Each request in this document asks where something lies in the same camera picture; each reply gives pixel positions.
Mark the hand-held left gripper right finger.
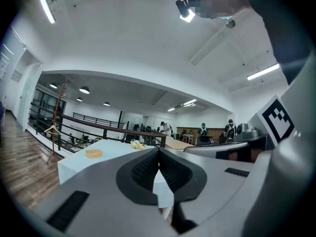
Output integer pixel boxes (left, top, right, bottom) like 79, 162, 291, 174
159, 147, 207, 203

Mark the person's black shirt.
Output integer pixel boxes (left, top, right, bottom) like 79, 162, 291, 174
243, 0, 316, 83

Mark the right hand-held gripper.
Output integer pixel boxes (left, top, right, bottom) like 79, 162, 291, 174
184, 95, 296, 162

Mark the wall air vent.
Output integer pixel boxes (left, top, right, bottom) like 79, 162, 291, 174
11, 69, 24, 82

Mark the black head-worn camera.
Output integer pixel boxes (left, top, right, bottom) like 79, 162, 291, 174
175, 0, 196, 19

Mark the light wooden desk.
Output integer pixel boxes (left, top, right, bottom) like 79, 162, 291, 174
164, 136, 196, 151

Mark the black framed glass partition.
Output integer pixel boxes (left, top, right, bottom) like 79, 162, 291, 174
31, 89, 67, 123

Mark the wooden clothes hanger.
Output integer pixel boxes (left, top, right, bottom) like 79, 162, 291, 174
43, 124, 62, 136

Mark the white yellow flower bouquet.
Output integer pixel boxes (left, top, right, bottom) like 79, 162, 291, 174
130, 139, 146, 151

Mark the brown wooden back counter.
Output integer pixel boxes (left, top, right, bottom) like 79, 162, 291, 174
176, 126, 229, 143

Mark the black railing wooden handrail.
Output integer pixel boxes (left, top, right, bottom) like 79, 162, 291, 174
28, 101, 166, 154

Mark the tan bowl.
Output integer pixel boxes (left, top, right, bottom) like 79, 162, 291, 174
85, 149, 103, 160

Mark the frosted glass door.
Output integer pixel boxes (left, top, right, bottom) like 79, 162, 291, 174
21, 63, 41, 120

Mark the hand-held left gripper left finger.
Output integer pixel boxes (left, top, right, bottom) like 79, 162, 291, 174
116, 147, 160, 206

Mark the wooden coat rack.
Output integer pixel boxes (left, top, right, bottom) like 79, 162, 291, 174
46, 78, 68, 164

